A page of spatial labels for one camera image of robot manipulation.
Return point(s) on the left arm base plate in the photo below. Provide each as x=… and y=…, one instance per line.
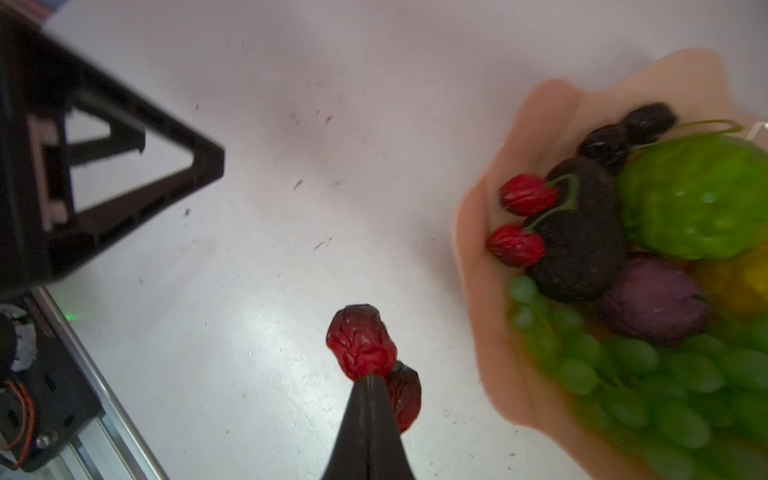
x=45, y=398

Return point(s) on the aluminium front rail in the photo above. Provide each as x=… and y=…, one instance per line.
x=109, y=446

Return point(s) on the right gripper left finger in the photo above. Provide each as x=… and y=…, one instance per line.
x=350, y=455

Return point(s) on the dark red cherry pair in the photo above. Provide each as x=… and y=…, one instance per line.
x=361, y=343

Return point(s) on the purple fake fig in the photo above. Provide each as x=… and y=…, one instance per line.
x=653, y=300

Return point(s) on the black cherry pair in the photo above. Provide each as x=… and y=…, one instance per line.
x=612, y=145

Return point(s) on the yellow fake pear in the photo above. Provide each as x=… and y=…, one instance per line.
x=738, y=284

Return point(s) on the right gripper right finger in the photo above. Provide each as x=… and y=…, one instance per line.
x=388, y=459

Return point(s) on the green fake grape bunch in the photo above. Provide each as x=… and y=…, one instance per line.
x=697, y=411

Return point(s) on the pink wavy fruit bowl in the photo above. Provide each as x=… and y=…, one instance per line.
x=548, y=127

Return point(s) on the green bumpy custard apple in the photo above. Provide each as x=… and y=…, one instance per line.
x=696, y=198

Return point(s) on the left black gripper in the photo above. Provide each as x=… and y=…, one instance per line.
x=42, y=237

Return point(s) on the dark fake avocado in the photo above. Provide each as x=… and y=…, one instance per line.
x=586, y=246

